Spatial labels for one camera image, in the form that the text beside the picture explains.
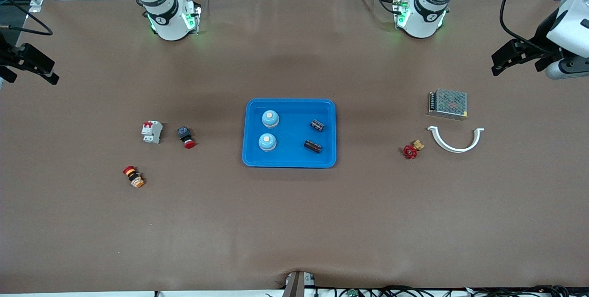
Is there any black red emergency stop button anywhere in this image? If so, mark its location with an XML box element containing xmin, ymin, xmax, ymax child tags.
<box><xmin>177</xmin><ymin>126</ymin><xmax>196</xmax><ymax>149</ymax></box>

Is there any white half-round pipe clamp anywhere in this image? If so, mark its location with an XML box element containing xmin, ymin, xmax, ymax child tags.
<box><xmin>427</xmin><ymin>125</ymin><xmax>485</xmax><ymax>154</ymax></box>

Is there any blue dome bell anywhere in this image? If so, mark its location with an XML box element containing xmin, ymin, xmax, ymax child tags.
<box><xmin>258</xmin><ymin>133</ymin><xmax>277</xmax><ymax>152</ymax></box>
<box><xmin>261</xmin><ymin>110</ymin><xmax>280</xmax><ymax>129</ymax></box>

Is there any metal mesh power supply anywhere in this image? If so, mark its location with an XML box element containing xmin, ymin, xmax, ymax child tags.
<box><xmin>427</xmin><ymin>88</ymin><xmax>469</xmax><ymax>121</ymax></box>

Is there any brass valve with red handle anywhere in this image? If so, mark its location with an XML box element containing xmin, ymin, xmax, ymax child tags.
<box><xmin>403</xmin><ymin>139</ymin><xmax>425</xmax><ymax>160</ymax></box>

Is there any red yellow orange push button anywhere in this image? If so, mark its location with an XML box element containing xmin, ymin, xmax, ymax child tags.
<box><xmin>122</xmin><ymin>165</ymin><xmax>145</xmax><ymax>189</ymax></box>

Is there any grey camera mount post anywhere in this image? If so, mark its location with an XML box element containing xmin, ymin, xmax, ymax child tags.
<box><xmin>282</xmin><ymin>270</ymin><xmax>317</xmax><ymax>297</ymax></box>

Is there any blue plastic tray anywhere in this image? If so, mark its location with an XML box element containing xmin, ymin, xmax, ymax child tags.
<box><xmin>242</xmin><ymin>98</ymin><xmax>337</xmax><ymax>169</ymax></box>

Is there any white circuit breaker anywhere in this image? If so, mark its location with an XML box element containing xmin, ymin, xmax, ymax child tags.
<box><xmin>141</xmin><ymin>120</ymin><xmax>163</xmax><ymax>144</ymax></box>

